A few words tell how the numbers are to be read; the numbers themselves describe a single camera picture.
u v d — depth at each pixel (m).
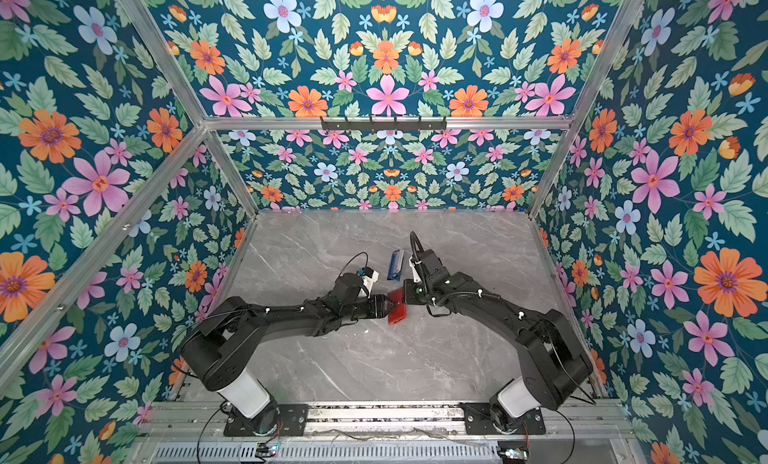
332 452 0.70
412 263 0.68
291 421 0.73
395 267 1.01
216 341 0.46
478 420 0.73
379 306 0.80
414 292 0.75
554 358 0.43
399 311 0.88
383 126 0.93
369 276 0.84
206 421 0.74
